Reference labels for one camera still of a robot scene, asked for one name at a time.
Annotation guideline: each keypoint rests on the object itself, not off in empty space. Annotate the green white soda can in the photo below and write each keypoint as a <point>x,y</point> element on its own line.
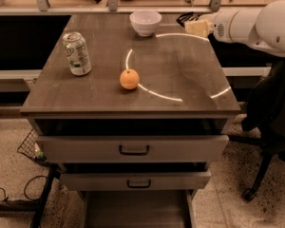
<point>76,53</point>

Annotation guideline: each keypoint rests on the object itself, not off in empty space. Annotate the black metal stand leg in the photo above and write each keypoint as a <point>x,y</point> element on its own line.
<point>37,206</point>

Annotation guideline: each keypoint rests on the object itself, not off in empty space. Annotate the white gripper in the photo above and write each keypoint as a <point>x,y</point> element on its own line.
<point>218,28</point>

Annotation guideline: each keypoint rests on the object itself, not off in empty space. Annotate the black office chair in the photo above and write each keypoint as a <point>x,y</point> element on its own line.
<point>265,109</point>

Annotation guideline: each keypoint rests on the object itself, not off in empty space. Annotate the orange fruit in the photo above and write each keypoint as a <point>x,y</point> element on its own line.
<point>129,79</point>

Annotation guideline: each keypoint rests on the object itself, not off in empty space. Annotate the top grey drawer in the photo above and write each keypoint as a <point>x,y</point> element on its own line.
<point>132,149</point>

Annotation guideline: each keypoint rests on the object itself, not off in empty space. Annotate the grey drawer cabinet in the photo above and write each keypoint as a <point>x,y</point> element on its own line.
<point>182,92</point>

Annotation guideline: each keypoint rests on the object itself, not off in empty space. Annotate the middle grey drawer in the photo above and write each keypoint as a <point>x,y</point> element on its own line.
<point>135,181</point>

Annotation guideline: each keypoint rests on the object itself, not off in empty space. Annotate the grey drawer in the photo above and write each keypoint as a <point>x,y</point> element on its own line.
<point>132,149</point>
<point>135,181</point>
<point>138,209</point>

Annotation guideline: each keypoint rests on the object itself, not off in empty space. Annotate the black wire basket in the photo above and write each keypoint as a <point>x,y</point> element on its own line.
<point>30,149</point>

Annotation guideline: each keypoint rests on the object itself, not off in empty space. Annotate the bottom grey drawer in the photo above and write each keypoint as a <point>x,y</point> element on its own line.
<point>138,209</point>

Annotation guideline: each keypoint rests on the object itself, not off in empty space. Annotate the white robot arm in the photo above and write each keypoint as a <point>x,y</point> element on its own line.
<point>261,29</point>

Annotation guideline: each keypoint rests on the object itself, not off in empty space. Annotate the white ceramic bowl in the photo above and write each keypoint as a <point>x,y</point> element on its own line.
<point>145,22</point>

